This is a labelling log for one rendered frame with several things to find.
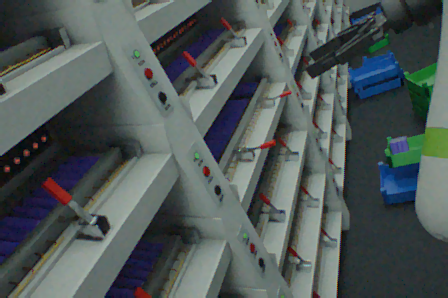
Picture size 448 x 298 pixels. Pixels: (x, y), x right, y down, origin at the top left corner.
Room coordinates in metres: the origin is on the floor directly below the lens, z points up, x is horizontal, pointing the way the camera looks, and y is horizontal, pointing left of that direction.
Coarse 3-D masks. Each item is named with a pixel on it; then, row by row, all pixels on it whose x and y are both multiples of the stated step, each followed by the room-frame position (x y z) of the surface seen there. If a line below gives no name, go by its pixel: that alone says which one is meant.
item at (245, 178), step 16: (240, 80) 1.22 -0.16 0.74; (256, 80) 1.17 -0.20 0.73; (272, 80) 1.17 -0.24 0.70; (272, 96) 1.06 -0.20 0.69; (272, 112) 0.96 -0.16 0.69; (256, 128) 0.90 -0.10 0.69; (272, 128) 0.92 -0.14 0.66; (256, 144) 0.82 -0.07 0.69; (256, 160) 0.76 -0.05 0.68; (240, 176) 0.71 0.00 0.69; (256, 176) 0.74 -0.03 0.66; (240, 192) 0.66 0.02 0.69
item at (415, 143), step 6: (390, 138) 1.46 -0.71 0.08; (408, 138) 1.42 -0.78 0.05; (414, 138) 1.41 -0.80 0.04; (420, 138) 1.39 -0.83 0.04; (408, 144) 1.42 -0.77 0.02; (414, 144) 1.40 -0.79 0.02; (420, 144) 1.39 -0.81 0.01; (390, 150) 1.43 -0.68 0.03; (414, 150) 1.18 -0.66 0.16; (420, 150) 1.17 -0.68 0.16; (390, 156) 1.23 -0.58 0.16; (396, 156) 1.21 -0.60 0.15; (402, 156) 1.20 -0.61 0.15; (408, 156) 1.19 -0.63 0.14; (414, 156) 1.17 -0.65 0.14; (420, 156) 1.16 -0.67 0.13; (390, 162) 1.22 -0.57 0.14; (396, 162) 1.21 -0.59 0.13; (402, 162) 1.19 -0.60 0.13; (408, 162) 1.18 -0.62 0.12; (414, 162) 1.17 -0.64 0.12
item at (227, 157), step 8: (264, 80) 1.14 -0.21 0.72; (264, 88) 1.10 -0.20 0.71; (256, 96) 1.04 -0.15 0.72; (256, 104) 1.00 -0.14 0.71; (248, 112) 0.95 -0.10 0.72; (248, 120) 0.92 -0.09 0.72; (256, 120) 0.92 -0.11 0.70; (240, 128) 0.87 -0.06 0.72; (232, 136) 0.85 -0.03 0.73; (240, 136) 0.85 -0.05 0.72; (232, 144) 0.81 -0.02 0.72; (232, 152) 0.78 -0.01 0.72; (224, 160) 0.75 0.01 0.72; (224, 168) 0.73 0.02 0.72
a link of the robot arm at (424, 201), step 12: (432, 132) 0.46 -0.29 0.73; (444, 132) 0.44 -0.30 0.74; (432, 144) 0.45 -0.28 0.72; (444, 144) 0.43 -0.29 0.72; (432, 156) 0.44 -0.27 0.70; (444, 156) 0.42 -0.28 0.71; (420, 168) 0.46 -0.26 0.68; (432, 168) 0.43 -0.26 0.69; (444, 168) 0.41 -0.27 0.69; (420, 180) 0.45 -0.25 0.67; (432, 180) 0.42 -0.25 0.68; (444, 180) 0.41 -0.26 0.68; (420, 192) 0.44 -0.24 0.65; (432, 192) 0.42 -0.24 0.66; (444, 192) 0.40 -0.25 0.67; (420, 204) 0.43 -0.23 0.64; (432, 204) 0.41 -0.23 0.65; (444, 204) 0.40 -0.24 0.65; (420, 216) 0.43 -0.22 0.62; (432, 216) 0.40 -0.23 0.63; (444, 216) 0.39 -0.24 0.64; (432, 228) 0.40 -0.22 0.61; (444, 228) 0.39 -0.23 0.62; (444, 240) 0.40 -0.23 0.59
